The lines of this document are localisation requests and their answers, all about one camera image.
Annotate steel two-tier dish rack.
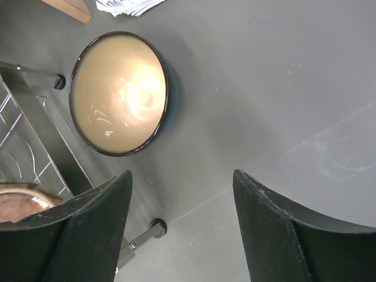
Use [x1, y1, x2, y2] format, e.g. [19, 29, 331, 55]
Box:
[1, 62, 167, 272]

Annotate wooden shelf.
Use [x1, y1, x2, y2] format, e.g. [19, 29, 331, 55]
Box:
[42, 0, 92, 24]

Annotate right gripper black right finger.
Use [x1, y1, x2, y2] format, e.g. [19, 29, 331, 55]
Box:
[233, 170, 375, 281]

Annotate small teal blue bowl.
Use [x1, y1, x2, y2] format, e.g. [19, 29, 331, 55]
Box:
[69, 31, 179, 157]

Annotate pink speckled bowl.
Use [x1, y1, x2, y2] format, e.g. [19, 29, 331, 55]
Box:
[1, 182, 63, 223]

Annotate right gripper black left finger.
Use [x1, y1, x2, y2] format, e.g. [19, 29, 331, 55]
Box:
[1, 170, 132, 281]

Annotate grey booklet in plastic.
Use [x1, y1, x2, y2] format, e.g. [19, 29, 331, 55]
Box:
[95, 0, 165, 17]

